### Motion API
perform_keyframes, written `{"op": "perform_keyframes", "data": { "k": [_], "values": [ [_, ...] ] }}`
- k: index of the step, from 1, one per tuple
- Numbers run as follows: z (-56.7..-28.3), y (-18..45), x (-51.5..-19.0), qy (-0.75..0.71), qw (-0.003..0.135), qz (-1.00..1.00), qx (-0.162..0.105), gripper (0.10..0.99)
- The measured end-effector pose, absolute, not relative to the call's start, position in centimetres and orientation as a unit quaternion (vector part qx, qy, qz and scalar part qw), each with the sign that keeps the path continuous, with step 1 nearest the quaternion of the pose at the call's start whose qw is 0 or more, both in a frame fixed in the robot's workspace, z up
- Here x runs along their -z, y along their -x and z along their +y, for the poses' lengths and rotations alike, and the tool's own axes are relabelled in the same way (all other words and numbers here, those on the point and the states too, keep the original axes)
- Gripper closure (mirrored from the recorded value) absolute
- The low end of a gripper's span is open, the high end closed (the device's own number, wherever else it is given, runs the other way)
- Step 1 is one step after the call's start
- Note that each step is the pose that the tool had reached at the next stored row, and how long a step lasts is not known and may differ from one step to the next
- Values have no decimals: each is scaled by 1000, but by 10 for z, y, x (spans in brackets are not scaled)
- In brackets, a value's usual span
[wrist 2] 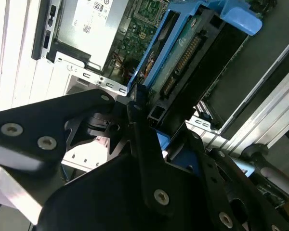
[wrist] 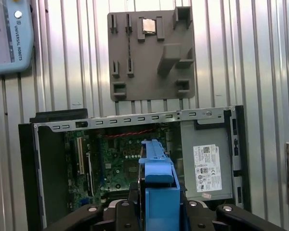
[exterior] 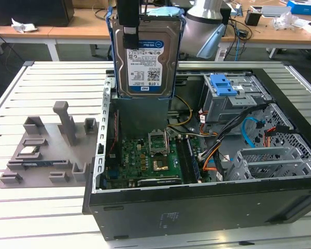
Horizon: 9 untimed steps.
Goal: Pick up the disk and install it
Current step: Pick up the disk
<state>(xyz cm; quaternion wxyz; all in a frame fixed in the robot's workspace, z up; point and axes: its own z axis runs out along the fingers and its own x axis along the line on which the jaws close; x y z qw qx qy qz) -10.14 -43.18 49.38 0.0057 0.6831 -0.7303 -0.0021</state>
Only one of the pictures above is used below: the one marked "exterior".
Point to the silver CPU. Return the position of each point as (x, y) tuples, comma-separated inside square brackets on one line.
[(29, 150)]

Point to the blue cardboard box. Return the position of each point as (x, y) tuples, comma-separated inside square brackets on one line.
[(304, 6)]

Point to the white power strip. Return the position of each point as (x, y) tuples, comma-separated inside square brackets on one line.
[(221, 54)]

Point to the blue plastic drive latch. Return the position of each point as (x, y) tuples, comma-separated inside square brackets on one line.
[(223, 86)]

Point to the black graphics card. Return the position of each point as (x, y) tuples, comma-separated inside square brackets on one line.
[(158, 181)]

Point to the brown cardboard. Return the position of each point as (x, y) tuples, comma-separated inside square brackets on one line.
[(93, 3)]

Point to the large black box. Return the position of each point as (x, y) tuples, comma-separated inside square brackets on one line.
[(28, 13)]

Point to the wooden desk white frame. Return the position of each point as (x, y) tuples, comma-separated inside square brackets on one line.
[(274, 36), (67, 32)]

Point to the grey parts rack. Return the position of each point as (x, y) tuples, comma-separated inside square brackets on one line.
[(51, 145)]

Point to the black RAM slot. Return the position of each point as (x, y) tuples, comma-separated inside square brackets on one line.
[(182, 160)]

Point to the white box black inlay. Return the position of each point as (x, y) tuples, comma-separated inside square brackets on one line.
[(309, 26)]

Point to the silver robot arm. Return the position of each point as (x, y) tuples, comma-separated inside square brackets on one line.
[(202, 26)]

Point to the black PC case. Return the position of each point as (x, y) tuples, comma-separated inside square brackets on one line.
[(197, 215)]

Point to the blue RAM stick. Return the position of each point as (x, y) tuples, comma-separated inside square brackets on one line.
[(39, 164)]

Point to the hard disk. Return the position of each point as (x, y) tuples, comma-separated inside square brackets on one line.
[(145, 64)]

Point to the dark RAM stick with label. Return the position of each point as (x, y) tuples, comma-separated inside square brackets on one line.
[(193, 160)]

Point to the grey metal disk bay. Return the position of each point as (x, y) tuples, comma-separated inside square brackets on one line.
[(264, 155)]

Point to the crumpled clear plastic bag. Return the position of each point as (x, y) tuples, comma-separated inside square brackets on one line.
[(285, 20)]

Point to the crumpled white paper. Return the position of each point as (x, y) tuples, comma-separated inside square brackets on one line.
[(23, 26)]

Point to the CPU socket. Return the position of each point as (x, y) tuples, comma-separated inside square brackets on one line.
[(160, 166)]

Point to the grey power supply unit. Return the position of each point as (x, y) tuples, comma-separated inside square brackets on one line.
[(140, 114)]

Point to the flat grey tray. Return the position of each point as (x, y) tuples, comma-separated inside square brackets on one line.
[(272, 11)]

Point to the green motherboard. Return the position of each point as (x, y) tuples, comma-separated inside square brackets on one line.
[(134, 160)]

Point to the thin metal locking lever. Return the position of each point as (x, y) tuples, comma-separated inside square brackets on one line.
[(168, 141)]

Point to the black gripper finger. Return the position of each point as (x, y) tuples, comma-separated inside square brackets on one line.
[(129, 13)]

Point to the grey drive cage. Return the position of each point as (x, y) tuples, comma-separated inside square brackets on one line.
[(220, 109)]

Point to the small black container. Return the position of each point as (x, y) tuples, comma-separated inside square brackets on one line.
[(252, 18)]

